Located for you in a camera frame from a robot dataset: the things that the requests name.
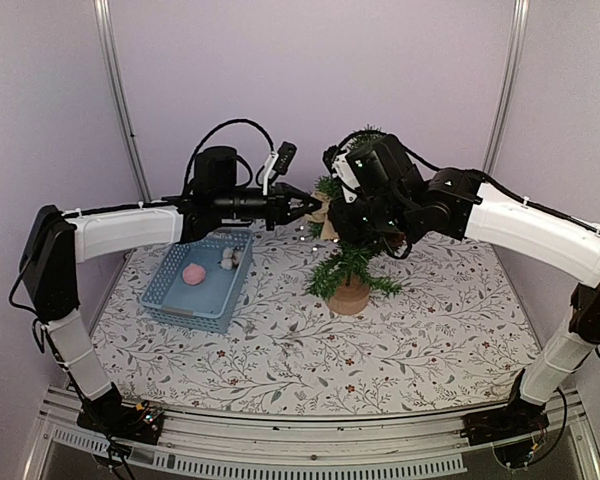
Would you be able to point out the floral table mat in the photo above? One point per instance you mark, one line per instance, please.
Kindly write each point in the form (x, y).
(454, 336)

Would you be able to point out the aluminium frame post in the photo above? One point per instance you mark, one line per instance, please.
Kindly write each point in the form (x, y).
(512, 65)
(105, 29)

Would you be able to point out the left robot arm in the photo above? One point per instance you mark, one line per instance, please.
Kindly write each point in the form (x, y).
(59, 241)

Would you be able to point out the left aluminium frame post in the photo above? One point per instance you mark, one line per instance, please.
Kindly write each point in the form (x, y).
(105, 29)

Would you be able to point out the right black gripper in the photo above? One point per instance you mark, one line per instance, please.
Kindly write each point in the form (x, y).
(346, 230)

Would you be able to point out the pink pompom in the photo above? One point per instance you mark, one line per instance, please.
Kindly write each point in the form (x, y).
(193, 274)

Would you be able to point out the right aluminium frame post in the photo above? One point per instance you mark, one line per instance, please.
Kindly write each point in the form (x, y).
(512, 65)

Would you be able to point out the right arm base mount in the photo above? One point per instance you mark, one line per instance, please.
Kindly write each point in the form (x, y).
(516, 418)

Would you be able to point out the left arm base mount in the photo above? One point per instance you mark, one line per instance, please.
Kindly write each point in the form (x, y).
(107, 414)

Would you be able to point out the front aluminium rail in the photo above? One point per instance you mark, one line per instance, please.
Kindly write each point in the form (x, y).
(199, 444)

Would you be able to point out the light blue plastic basket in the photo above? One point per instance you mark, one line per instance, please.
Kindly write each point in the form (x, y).
(208, 306)

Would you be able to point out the wooden tree base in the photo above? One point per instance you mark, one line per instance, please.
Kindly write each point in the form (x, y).
(350, 298)

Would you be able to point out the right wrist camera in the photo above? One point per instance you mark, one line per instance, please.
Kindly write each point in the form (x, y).
(328, 159)

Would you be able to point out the beige burlap bow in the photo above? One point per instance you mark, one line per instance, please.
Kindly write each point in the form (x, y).
(321, 215)

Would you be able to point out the white cotton boll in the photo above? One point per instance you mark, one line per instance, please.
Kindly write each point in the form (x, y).
(231, 258)

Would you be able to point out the small green christmas tree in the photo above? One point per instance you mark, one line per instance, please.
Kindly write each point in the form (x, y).
(347, 260)

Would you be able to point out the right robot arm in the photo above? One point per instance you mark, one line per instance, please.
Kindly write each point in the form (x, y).
(385, 194)

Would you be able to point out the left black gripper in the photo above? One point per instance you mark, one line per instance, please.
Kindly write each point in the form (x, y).
(280, 205)

